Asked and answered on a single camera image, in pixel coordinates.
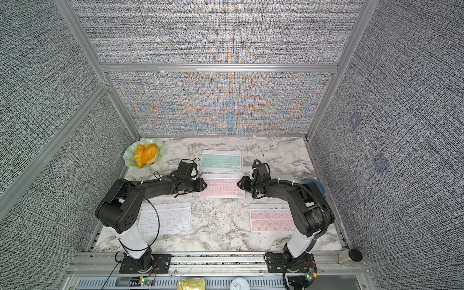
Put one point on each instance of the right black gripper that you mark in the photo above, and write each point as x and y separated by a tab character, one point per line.
243	183

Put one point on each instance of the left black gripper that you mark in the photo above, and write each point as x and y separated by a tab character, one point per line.
200	185

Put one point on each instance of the pink keyboard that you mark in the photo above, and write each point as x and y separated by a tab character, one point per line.
271	219
222	186
170	195

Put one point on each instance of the green keyboard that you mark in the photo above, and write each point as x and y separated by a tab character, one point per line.
221	161

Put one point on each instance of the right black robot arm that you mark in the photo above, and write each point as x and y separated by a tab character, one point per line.
309	209

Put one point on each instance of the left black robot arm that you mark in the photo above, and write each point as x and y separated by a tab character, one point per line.
121	206

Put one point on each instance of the white keyboard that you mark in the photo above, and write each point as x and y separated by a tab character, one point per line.
167	218

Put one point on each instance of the near yellow keyboard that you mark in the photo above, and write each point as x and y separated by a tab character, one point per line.
286	177

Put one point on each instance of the orange croissant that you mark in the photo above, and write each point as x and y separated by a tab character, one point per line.
145	155

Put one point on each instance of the green leaf-shaped plate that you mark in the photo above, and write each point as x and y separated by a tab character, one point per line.
128	155

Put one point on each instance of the blue bowl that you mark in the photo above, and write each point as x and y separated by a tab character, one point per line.
319	185

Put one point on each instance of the gold tin can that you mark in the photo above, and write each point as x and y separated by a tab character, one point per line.
192	284

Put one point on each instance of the white round container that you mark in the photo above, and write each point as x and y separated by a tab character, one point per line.
239	284

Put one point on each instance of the glass jar black lid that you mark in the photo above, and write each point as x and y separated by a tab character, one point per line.
350	258

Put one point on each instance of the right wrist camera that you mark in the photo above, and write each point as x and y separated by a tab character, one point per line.
260	169

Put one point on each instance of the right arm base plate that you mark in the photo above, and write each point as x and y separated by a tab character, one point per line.
277	262

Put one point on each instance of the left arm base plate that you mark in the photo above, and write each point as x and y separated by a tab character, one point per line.
156	263

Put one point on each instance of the aluminium mounting rail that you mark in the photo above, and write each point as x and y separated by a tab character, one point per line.
183	264

